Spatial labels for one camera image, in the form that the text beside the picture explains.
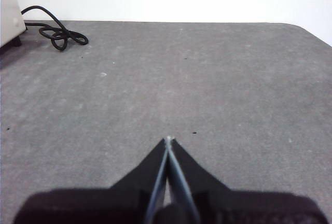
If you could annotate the white Toshiba toaster oven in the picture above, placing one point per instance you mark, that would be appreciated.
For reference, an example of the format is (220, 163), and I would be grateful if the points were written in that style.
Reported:
(10, 14)

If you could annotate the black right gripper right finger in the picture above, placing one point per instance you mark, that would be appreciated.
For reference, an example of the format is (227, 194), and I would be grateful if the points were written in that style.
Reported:
(246, 208)

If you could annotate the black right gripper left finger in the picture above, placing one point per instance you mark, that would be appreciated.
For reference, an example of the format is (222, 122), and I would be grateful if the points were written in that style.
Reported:
(103, 206)

